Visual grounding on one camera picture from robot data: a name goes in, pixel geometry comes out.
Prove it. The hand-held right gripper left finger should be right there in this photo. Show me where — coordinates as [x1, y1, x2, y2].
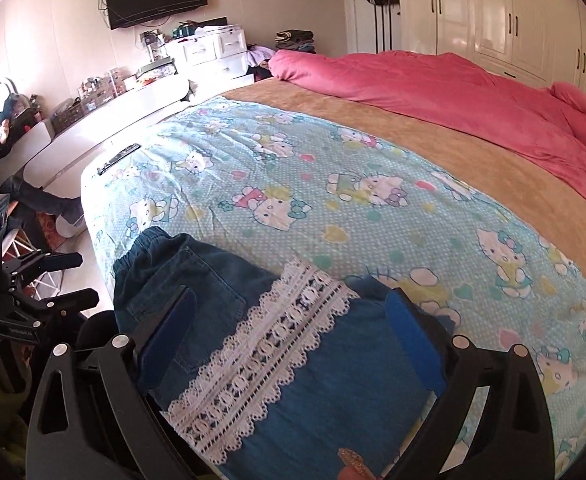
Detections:
[25, 284, 198, 480]

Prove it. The clear acrylic organiser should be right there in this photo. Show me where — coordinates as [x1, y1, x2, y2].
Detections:
[140, 30, 168, 61]

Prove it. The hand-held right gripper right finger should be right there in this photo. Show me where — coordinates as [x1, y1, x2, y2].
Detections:
[384, 287, 557, 480]

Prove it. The black remote control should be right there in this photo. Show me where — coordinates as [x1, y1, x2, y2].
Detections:
[97, 143, 142, 176]

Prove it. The pink duvet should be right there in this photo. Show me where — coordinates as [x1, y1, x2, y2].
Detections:
[268, 50, 586, 204]

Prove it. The stack of folded dark clothes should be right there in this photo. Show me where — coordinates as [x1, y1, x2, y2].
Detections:
[274, 29, 317, 54]

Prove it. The blue denim pants lace trim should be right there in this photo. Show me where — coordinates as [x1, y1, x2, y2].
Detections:
[112, 226, 463, 480]

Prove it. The purple cloth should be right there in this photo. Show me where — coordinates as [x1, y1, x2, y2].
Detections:
[247, 45, 277, 69]

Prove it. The white desk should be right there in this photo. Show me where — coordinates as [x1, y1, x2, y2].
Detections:
[0, 77, 195, 197]

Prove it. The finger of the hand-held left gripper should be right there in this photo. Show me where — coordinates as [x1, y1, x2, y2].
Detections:
[27, 287, 100, 318]
[10, 252, 84, 281]

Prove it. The person's right hand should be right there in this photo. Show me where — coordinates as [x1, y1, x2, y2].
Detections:
[337, 447, 380, 480]

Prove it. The dark backpack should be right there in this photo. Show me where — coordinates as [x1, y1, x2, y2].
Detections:
[0, 79, 42, 132]

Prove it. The cartoon cat printed blanket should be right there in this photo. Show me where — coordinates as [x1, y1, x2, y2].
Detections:
[80, 95, 586, 480]

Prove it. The white drawer unit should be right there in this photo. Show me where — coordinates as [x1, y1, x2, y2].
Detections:
[165, 25, 255, 84]

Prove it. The white wardrobe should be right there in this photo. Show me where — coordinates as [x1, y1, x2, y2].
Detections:
[400, 0, 586, 106]

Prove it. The grey storage basket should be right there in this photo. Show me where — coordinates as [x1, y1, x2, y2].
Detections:
[50, 97, 97, 132]

